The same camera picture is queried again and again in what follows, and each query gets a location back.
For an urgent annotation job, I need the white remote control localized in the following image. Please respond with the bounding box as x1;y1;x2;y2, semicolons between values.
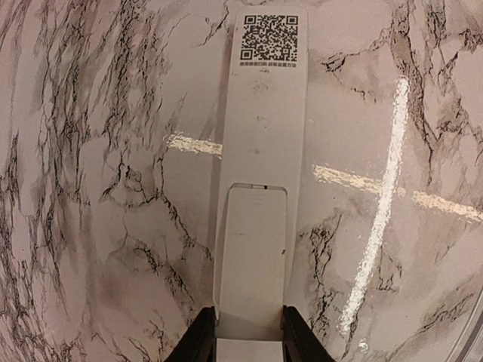
214;5;309;306

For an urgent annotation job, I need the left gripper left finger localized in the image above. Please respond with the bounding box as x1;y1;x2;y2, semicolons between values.
165;307;216;362

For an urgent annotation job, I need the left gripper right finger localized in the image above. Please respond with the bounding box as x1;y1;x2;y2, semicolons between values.
282;305;334;362

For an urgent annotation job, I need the white battery compartment cover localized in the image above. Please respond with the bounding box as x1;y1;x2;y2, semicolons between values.
215;185;287;361

